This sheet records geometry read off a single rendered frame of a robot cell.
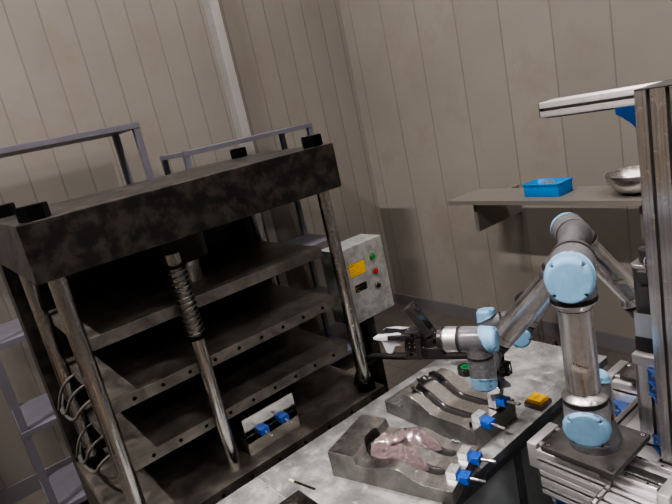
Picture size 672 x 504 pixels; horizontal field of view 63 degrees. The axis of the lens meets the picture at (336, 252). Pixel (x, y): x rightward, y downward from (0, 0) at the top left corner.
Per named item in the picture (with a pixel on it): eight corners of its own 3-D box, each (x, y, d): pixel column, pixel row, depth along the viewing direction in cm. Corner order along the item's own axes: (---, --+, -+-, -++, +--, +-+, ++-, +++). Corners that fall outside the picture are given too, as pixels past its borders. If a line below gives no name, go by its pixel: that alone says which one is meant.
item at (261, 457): (386, 395, 277) (384, 385, 275) (137, 559, 202) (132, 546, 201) (293, 359, 342) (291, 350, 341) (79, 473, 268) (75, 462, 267)
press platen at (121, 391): (337, 305, 266) (335, 296, 265) (113, 416, 203) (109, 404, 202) (260, 287, 324) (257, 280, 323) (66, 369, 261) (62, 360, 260)
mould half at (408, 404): (516, 417, 223) (512, 388, 220) (477, 451, 209) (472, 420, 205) (425, 386, 263) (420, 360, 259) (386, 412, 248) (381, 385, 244)
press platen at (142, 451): (348, 352, 272) (346, 343, 271) (133, 473, 209) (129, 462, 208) (270, 326, 330) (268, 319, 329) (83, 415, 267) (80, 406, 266)
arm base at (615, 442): (632, 435, 163) (629, 406, 161) (607, 462, 155) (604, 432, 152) (583, 419, 175) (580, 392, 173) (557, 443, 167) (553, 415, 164)
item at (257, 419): (300, 425, 256) (291, 392, 251) (251, 456, 240) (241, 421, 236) (247, 396, 295) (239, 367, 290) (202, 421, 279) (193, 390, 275)
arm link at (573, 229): (608, 236, 178) (530, 356, 194) (598, 228, 189) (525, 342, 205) (575, 221, 179) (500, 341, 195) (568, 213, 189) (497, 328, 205)
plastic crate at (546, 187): (574, 189, 362) (573, 176, 360) (559, 197, 352) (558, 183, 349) (538, 190, 383) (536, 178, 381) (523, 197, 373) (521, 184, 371)
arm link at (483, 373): (503, 375, 165) (498, 342, 162) (496, 395, 155) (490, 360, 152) (477, 374, 168) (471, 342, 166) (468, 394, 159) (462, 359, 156)
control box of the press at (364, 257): (431, 474, 322) (384, 234, 286) (396, 503, 305) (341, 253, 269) (405, 460, 339) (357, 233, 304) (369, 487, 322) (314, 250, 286)
